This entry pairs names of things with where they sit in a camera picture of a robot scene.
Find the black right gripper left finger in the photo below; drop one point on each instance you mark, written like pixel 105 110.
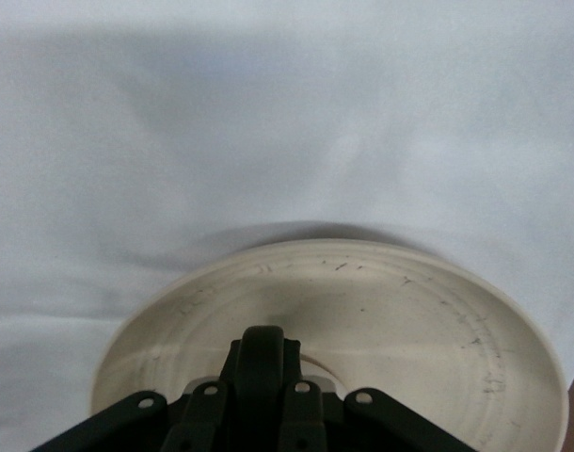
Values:
pixel 212 419

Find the light gray plate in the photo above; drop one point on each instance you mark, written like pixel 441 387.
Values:
pixel 409 329

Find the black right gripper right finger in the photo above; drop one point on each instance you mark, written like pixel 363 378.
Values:
pixel 306 419

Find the white cloth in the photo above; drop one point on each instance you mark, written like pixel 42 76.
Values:
pixel 221 117

